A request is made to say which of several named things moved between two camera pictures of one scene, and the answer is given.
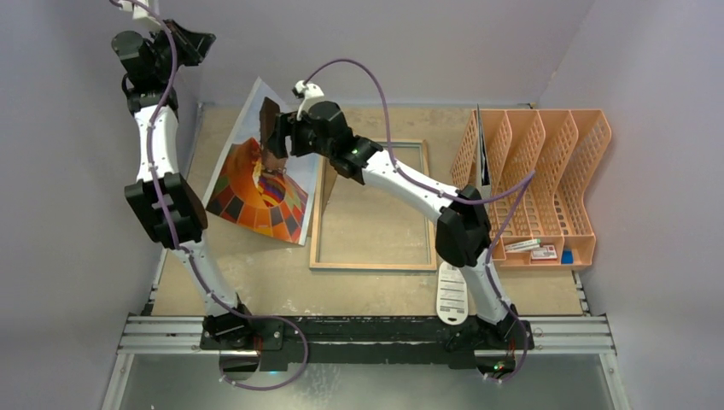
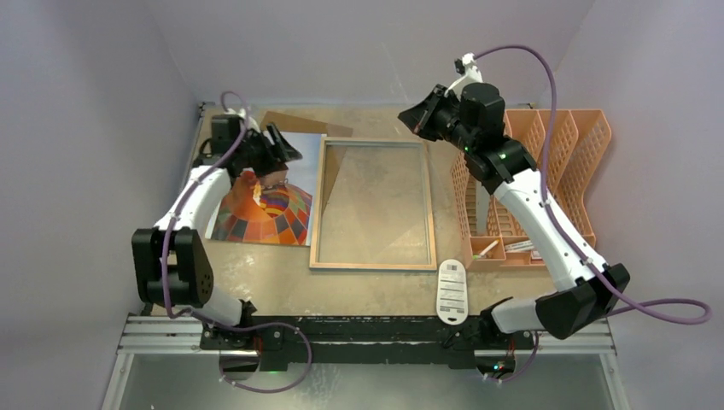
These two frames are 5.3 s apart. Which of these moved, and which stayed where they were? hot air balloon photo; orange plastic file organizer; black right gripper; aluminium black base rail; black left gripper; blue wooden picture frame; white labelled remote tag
Moved: hot air balloon photo; black left gripper; black right gripper
Stayed: orange plastic file organizer; aluminium black base rail; blue wooden picture frame; white labelled remote tag
